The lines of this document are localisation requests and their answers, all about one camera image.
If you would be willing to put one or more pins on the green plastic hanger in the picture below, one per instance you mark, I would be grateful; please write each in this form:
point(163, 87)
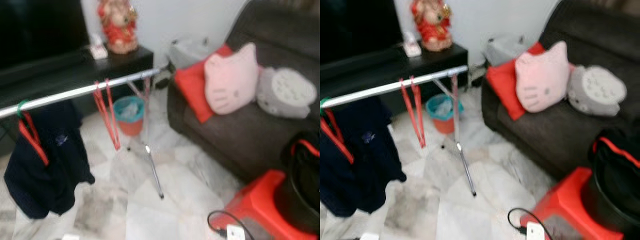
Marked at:
point(324, 104)
point(21, 107)

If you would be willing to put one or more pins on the red plastic hanger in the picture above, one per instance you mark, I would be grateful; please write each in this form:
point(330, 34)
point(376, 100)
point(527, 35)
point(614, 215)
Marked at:
point(407, 112)
point(419, 107)
point(112, 110)
point(102, 115)

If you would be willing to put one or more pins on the grey round creature cushion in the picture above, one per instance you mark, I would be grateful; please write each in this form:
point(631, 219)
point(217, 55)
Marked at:
point(597, 91)
point(287, 92)

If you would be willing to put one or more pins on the navy shirt red collar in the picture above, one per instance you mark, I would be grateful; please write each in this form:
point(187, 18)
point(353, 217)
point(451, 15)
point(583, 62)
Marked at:
point(360, 170)
point(50, 170)

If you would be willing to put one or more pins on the silver metal clothes rack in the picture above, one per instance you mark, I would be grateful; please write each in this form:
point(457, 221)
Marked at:
point(390, 89)
point(75, 92)

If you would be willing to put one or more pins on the dark brown sofa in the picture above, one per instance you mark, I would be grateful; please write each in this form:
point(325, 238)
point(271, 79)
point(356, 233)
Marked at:
point(240, 140)
point(555, 137)

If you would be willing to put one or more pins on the pink cat face cushion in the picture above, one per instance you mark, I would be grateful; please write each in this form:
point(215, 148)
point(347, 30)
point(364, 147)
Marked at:
point(230, 80)
point(542, 77)

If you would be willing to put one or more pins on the black flat screen television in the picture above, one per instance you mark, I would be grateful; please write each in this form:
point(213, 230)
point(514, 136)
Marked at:
point(35, 30)
point(355, 27)

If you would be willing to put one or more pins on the red plastic stool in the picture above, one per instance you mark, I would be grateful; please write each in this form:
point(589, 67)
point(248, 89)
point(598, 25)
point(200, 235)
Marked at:
point(255, 205)
point(565, 205)

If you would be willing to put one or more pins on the black TV console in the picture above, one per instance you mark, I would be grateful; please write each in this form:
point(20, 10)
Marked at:
point(415, 65)
point(100, 67)

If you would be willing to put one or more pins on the white pink tissue box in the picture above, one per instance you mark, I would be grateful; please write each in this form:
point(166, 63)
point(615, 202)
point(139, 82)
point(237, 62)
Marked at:
point(412, 46)
point(99, 49)

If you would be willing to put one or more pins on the orange bin teal bag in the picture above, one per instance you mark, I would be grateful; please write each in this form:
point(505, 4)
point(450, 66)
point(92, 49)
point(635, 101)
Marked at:
point(444, 120)
point(130, 122)

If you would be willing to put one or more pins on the red square cushion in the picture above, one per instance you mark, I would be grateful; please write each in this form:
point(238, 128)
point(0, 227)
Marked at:
point(502, 87)
point(192, 90)

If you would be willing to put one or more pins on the red laughing buddha statue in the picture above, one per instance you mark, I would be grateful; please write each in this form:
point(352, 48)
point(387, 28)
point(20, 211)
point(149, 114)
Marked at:
point(119, 27)
point(432, 25)

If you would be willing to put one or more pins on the grey bag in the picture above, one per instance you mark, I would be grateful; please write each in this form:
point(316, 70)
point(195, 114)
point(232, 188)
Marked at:
point(502, 50)
point(187, 52)

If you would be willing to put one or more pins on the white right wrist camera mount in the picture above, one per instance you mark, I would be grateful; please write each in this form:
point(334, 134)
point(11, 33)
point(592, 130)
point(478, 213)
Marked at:
point(536, 231)
point(236, 233)

